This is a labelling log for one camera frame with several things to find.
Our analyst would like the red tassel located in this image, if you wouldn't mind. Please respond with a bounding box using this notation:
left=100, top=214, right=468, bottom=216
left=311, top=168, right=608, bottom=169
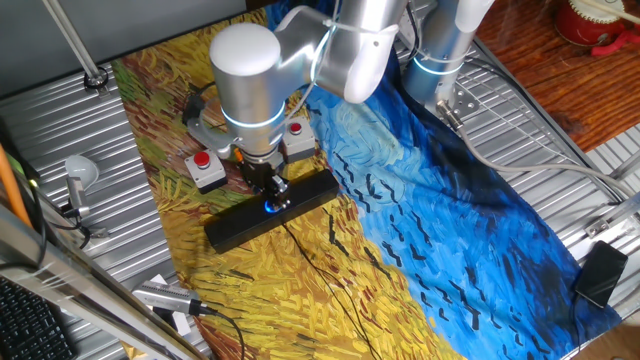
left=590, top=30, right=640, bottom=57

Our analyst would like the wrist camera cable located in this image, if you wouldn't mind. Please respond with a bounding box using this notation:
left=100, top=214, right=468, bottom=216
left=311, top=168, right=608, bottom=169
left=181, top=81, right=217, bottom=126

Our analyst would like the orange pole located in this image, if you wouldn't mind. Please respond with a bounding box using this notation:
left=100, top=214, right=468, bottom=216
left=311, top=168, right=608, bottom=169
left=0, top=143, right=32, bottom=229

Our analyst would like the metal pole with round base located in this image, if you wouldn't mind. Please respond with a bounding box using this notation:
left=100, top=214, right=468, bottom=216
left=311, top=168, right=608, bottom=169
left=41, top=0, right=110, bottom=94

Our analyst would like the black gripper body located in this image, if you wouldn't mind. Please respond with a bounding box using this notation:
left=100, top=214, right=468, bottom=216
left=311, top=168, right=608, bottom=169
left=239, top=153, right=285, bottom=192

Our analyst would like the aluminium frame beam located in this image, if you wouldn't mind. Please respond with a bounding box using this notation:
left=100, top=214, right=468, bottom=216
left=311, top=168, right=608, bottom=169
left=0, top=202, right=209, bottom=360

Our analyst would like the red drum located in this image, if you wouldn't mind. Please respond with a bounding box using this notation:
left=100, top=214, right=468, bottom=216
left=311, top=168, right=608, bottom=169
left=553, top=0, right=626, bottom=49

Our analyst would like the grey box large red button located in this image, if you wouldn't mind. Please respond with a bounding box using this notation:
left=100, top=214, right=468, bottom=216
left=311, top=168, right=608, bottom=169
left=183, top=147, right=229, bottom=195

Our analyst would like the thick grey robot base cable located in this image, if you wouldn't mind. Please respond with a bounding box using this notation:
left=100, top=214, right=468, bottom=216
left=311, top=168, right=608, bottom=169
left=435, top=99, right=640, bottom=201

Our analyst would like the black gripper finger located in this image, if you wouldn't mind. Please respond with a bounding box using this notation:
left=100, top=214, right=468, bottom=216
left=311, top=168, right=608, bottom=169
left=260, top=180, right=279, bottom=206
left=272, top=175, right=292, bottom=210

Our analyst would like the aluminium frame rail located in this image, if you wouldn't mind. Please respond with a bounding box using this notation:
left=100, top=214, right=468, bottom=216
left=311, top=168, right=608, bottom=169
left=583, top=192, right=640, bottom=240

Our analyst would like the silver depth camera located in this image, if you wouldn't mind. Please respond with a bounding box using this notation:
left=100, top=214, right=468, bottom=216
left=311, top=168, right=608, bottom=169
left=131, top=279, right=202, bottom=317
left=64, top=175, right=92, bottom=220

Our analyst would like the black flat rectangular device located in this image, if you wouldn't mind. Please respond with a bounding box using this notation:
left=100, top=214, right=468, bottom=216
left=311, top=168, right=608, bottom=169
left=573, top=240, right=630, bottom=310

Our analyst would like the black hanging cable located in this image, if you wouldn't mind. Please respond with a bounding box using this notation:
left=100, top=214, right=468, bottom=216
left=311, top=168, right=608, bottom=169
left=0, top=182, right=49, bottom=274

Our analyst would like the black camera cable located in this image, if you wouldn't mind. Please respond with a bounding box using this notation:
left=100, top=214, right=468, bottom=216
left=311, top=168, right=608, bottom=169
left=197, top=304, right=247, bottom=360

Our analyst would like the painted blue yellow tablecloth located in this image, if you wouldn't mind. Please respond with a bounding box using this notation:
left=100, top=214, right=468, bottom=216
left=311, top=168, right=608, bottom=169
left=110, top=0, right=624, bottom=360

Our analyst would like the white paper card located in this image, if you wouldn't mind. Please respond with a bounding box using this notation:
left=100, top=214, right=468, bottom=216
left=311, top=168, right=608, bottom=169
left=149, top=273, right=194, bottom=337

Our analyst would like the thin black speaker cable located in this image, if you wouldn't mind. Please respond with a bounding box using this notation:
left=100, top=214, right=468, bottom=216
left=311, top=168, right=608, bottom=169
left=281, top=223, right=372, bottom=360

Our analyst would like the black keyboard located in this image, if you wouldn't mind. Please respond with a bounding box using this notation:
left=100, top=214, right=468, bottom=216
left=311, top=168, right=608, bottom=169
left=0, top=277, right=77, bottom=360

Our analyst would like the grey box small red button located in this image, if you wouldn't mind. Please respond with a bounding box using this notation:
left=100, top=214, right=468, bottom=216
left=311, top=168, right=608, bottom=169
left=282, top=115, right=317, bottom=164

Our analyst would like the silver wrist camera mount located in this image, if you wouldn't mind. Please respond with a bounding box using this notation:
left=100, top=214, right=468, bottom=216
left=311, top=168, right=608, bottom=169
left=187, top=107, right=239, bottom=161

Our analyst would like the black speaker bar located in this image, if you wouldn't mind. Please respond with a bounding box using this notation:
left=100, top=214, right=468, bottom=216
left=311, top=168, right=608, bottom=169
left=204, top=168, right=341, bottom=255

